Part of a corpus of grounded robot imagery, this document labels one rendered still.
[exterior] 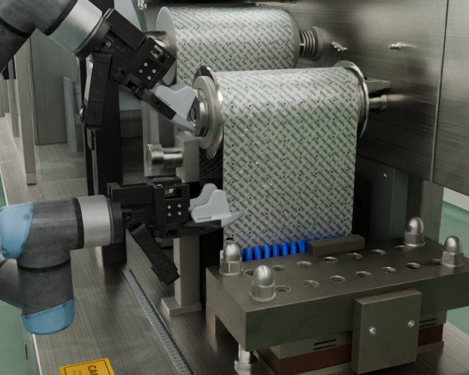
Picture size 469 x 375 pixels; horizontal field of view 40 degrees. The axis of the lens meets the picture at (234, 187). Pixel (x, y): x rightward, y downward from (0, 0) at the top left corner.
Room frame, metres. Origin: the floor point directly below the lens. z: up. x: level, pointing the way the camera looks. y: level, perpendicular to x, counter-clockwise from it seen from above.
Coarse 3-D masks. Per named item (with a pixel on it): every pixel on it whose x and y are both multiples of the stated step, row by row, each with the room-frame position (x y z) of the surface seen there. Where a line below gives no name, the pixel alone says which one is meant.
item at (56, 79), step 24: (120, 0) 1.96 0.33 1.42; (48, 48) 1.89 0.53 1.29; (48, 72) 1.88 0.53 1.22; (72, 72) 1.91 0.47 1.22; (48, 96) 1.88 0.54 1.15; (72, 96) 1.91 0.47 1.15; (120, 96) 1.96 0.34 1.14; (48, 120) 1.88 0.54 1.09; (72, 120) 1.91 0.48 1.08; (120, 120) 1.96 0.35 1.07; (48, 144) 1.88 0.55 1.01; (72, 144) 1.90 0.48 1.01; (48, 168) 1.88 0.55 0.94; (72, 168) 1.90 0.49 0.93
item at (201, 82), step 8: (200, 80) 1.03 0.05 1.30; (208, 80) 1.01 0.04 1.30; (192, 88) 1.07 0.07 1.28; (200, 88) 1.03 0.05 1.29; (208, 88) 0.99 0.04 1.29; (208, 96) 0.99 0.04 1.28; (208, 104) 0.99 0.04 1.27; (360, 104) 1.07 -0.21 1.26; (216, 112) 0.98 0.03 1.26; (216, 120) 0.98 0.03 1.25; (208, 128) 0.99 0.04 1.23; (216, 128) 0.98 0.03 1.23; (208, 136) 1.00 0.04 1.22; (200, 144) 1.03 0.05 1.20; (208, 144) 1.00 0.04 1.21
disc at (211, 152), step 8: (200, 72) 1.05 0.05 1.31; (208, 72) 1.01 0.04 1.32; (216, 80) 0.99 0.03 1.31; (216, 88) 0.98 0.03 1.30; (216, 96) 0.98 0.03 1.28; (216, 104) 0.98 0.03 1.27; (216, 136) 0.98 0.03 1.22; (216, 144) 0.98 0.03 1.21; (208, 152) 1.01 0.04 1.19; (216, 152) 0.98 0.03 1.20
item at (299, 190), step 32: (224, 160) 0.97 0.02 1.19; (256, 160) 0.99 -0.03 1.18; (288, 160) 1.02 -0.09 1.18; (320, 160) 1.04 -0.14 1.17; (352, 160) 1.06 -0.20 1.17; (256, 192) 0.99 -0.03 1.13; (288, 192) 1.02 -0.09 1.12; (320, 192) 1.04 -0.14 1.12; (352, 192) 1.06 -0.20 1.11; (256, 224) 1.00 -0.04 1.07; (288, 224) 1.02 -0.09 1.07; (320, 224) 1.04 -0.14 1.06
